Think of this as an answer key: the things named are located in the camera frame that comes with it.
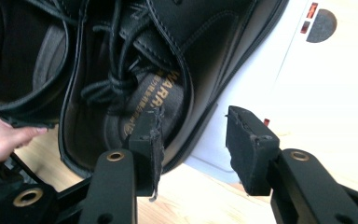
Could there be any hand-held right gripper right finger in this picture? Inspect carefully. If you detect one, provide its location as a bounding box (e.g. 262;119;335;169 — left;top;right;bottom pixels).
225;105;358;224

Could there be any black leather lace-up shoe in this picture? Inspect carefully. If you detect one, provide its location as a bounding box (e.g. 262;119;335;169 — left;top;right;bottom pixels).
0;0;87;129
58;0;291;179

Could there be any white shoe box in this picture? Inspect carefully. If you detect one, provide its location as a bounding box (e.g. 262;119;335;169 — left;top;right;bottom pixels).
185;0;358;198

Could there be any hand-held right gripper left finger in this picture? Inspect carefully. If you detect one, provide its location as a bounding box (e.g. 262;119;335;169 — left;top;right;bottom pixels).
77;106;166;224

